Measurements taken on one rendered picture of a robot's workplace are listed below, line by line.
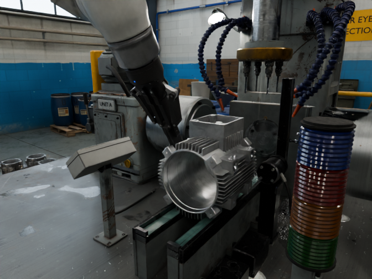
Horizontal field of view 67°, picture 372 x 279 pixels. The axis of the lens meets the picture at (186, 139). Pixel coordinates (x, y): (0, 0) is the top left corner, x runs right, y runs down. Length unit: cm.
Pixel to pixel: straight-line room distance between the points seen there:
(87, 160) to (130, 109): 47
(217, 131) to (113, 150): 28
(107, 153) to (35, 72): 586
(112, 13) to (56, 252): 63
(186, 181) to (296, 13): 74
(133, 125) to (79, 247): 51
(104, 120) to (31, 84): 532
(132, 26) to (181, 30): 718
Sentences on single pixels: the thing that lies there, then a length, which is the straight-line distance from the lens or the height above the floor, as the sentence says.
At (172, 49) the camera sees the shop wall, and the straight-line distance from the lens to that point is 784.
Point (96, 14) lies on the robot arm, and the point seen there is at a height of 136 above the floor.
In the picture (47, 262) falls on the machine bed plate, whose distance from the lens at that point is 85.
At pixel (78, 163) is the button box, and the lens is 72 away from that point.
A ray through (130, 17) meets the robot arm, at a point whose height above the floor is 136.
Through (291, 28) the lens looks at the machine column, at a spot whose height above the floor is 141.
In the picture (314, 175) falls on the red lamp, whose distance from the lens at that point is 36.
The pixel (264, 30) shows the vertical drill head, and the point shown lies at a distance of 97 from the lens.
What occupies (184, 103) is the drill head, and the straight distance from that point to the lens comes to 104.
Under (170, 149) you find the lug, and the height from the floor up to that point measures 109.
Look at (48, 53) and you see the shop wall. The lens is 669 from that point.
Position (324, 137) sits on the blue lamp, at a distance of 35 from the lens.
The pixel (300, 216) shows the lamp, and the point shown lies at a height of 110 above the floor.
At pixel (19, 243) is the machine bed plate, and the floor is 80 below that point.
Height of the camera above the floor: 128
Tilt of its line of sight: 15 degrees down
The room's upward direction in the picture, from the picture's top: straight up
